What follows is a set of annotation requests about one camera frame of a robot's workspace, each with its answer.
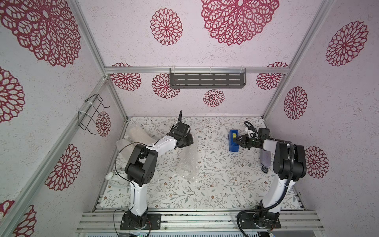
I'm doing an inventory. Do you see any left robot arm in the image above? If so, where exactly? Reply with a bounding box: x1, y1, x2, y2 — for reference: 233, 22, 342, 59
118, 111, 193, 230

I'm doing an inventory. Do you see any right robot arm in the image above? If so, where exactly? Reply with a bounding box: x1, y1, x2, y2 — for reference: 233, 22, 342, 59
234, 121, 307, 237

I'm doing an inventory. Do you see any blue tape dispenser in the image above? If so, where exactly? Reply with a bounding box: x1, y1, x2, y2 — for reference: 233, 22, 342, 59
229, 129, 239, 153

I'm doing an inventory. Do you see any white alarm clock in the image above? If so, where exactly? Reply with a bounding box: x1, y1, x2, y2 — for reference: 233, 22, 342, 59
105, 170, 129, 188

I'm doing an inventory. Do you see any grey slotted wall shelf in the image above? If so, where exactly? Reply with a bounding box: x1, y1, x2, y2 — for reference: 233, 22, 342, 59
169, 68, 246, 89

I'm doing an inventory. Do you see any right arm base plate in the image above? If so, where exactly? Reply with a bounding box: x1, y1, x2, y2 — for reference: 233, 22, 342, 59
240, 211, 281, 229

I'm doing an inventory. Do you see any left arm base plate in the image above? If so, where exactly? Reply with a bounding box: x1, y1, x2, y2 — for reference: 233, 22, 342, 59
120, 213, 161, 231

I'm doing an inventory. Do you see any black wire wall rack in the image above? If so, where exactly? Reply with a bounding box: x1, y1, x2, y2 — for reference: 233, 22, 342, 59
77, 93, 112, 137

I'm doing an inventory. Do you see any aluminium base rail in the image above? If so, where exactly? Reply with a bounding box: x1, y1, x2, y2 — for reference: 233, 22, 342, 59
75, 209, 324, 235

